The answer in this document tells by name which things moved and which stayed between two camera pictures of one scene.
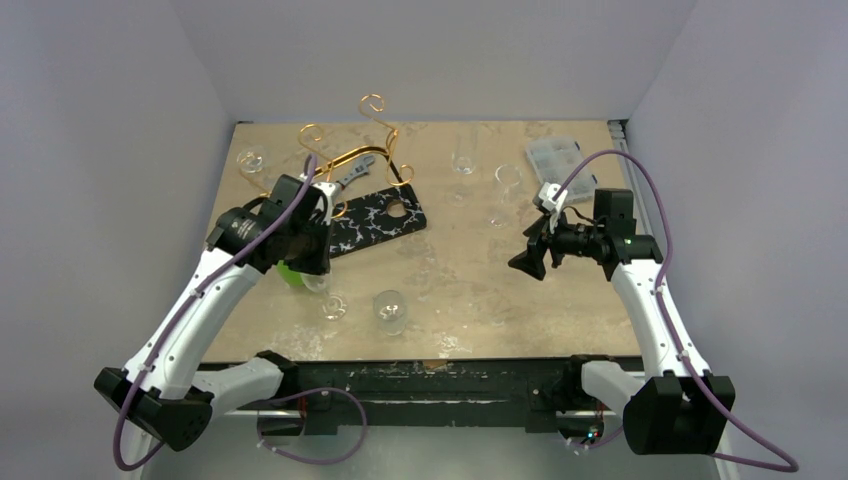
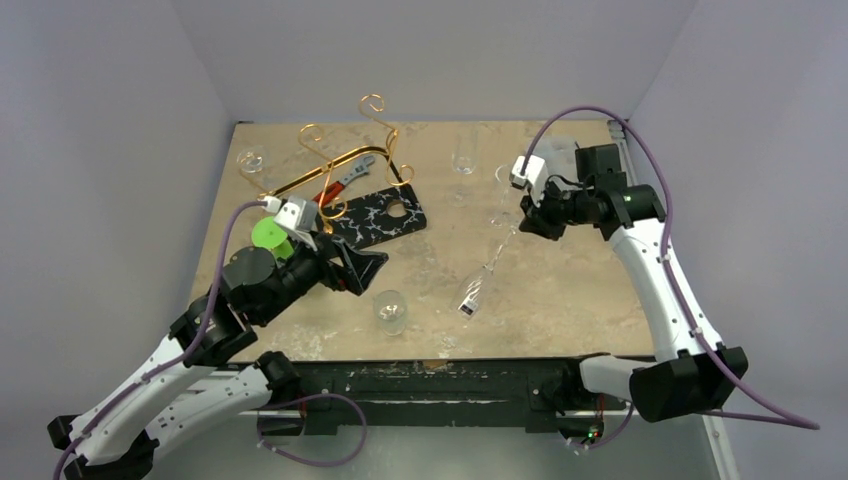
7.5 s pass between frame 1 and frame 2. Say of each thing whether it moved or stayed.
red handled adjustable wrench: stayed
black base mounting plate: stayed
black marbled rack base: stayed
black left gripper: moved
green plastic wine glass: moved
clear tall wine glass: stayed
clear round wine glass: stayed
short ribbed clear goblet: stayed
